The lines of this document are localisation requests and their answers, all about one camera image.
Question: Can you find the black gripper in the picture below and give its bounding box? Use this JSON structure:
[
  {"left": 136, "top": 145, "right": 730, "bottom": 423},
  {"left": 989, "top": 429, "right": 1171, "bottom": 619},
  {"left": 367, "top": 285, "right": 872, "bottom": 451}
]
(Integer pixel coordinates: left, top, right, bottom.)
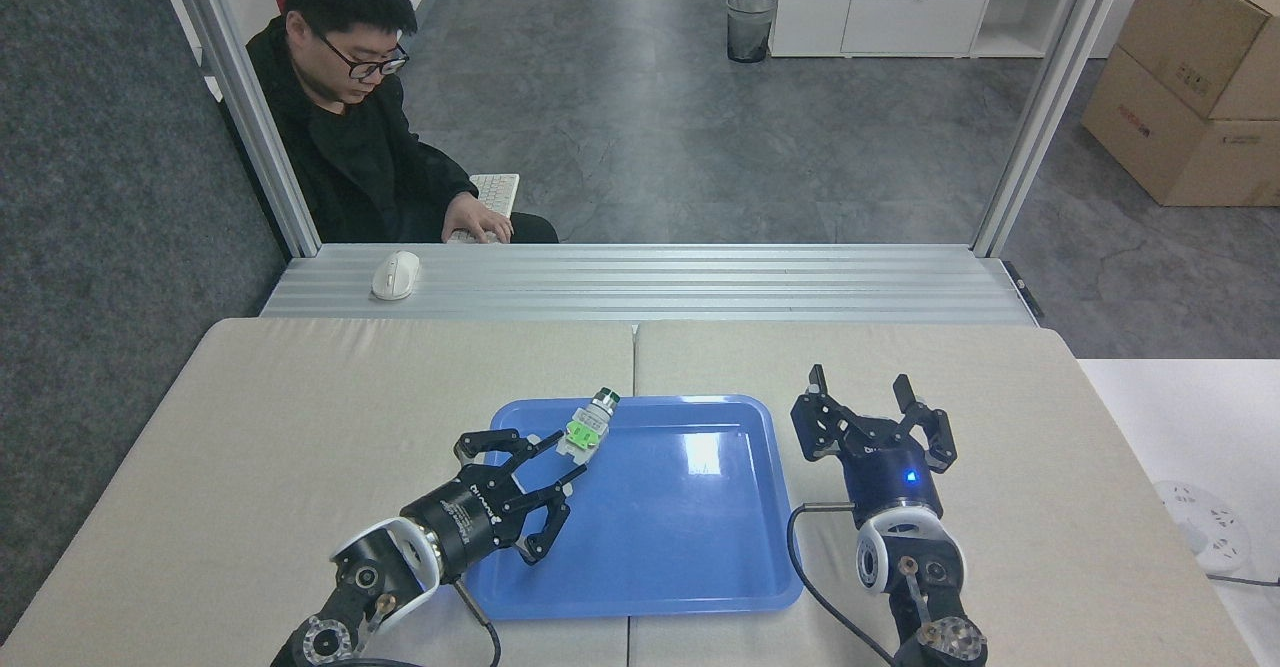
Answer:
[
  {"left": 790, "top": 365, "right": 958, "bottom": 516},
  {"left": 400, "top": 429, "right": 589, "bottom": 582}
]

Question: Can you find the green and silver switch part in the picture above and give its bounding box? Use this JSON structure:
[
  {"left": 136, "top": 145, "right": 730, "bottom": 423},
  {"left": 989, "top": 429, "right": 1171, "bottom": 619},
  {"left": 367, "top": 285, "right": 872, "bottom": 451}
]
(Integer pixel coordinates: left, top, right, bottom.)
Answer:
[{"left": 556, "top": 387, "right": 622, "bottom": 466}]

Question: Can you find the blue plastic tray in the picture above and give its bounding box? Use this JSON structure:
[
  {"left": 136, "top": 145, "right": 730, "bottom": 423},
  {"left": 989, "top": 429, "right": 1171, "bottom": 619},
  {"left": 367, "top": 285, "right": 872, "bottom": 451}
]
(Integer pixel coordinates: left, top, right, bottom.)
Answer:
[{"left": 463, "top": 395, "right": 804, "bottom": 621}]

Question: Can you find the person's hand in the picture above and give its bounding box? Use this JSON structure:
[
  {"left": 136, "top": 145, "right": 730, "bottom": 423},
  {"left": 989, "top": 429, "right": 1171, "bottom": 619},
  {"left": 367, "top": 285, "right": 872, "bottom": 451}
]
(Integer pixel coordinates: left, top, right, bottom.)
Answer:
[{"left": 442, "top": 192, "right": 516, "bottom": 245}]

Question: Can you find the beige table mat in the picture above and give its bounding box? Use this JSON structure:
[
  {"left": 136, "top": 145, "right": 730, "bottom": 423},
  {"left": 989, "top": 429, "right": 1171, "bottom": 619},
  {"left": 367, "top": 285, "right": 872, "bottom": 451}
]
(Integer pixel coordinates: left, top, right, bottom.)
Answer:
[
  {"left": 628, "top": 321, "right": 1259, "bottom": 667},
  {"left": 0, "top": 319, "right": 637, "bottom": 667}
]

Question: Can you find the ribbed aluminium platform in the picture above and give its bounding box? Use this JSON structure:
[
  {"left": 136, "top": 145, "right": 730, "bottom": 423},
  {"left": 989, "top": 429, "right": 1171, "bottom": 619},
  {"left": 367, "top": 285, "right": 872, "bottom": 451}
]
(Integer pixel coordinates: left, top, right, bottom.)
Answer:
[{"left": 260, "top": 243, "right": 1038, "bottom": 326}]

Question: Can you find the white computer mouse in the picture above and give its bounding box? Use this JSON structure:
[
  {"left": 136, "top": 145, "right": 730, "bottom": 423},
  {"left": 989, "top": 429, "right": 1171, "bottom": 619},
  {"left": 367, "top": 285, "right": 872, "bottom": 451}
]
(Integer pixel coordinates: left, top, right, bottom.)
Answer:
[{"left": 371, "top": 251, "right": 422, "bottom": 302}]

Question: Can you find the white keyboard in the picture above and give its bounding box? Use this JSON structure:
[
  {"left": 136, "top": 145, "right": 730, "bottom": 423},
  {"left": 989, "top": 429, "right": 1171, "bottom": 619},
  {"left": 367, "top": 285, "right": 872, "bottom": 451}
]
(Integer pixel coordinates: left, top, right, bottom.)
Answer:
[{"left": 447, "top": 174, "right": 521, "bottom": 245}]

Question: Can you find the white side table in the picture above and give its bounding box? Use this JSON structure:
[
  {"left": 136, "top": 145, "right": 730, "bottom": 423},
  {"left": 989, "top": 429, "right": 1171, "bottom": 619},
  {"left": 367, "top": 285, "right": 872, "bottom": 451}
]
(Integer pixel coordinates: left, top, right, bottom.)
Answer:
[{"left": 1078, "top": 359, "right": 1280, "bottom": 667}]

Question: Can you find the round white power socket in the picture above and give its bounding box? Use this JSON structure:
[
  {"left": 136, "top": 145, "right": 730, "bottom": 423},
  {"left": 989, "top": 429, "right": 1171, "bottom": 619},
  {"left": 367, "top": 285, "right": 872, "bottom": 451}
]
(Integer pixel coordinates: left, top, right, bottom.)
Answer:
[{"left": 1152, "top": 480, "right": 1252, "bottom": 575}]

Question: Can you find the person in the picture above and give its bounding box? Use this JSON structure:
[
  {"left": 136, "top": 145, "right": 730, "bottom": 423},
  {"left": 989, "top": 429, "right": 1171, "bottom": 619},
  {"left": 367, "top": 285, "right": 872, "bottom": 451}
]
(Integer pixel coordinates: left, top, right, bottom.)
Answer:
[{"left": 245, "top": 0, "right": 559, "bottom": 245}]

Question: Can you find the large brown cardboard box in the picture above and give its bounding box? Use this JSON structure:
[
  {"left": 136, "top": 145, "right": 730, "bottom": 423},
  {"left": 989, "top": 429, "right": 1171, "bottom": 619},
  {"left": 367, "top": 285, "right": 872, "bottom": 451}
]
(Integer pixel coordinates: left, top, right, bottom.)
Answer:
[{"left": 1081, "top": 45, "right": 1280, "bottom": 208}]

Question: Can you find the grey mesh waste bin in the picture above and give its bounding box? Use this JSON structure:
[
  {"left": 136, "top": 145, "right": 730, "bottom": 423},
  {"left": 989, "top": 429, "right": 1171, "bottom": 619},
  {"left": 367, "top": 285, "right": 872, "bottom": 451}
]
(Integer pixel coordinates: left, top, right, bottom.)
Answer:
[{"left": 726, "top": 0, "right": 776, "bottom": 64}]

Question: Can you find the white drawer cabinet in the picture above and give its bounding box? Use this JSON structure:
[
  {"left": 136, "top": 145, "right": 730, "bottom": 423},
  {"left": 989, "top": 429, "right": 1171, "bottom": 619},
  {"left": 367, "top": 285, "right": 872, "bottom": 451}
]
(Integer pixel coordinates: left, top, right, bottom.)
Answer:
[{"left": 750, "top": 0, "right": 1076, "bottom": 59}]

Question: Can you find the small brown cardboard box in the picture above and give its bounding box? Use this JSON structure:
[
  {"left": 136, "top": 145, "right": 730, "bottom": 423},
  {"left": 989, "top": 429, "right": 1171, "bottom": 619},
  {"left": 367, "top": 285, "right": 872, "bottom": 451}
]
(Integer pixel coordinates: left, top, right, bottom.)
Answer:
[{"left": 1116, "top": 0, "right": 1280, "bottom": 122}]

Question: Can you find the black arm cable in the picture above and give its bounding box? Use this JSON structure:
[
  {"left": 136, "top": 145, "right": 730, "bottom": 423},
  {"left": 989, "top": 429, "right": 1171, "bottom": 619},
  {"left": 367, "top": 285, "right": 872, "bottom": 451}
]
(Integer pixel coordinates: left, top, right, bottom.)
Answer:
[
  {"left": 785, "top": 502, "right": 898, "bottom": 667},
  {"left": 345, "top": 579, "right": 502, "bottom": 667}
]

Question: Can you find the silver aluminium post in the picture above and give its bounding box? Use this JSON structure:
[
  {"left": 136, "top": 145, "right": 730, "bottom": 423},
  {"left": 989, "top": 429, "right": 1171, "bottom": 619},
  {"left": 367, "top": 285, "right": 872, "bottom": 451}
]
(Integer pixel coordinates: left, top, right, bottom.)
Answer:
[
  {"left": 160, "top": 0, "right": 321, "bottom": 258},
  {"left": 972, "top": 0, "right": 1136, "bottom": 258}
]

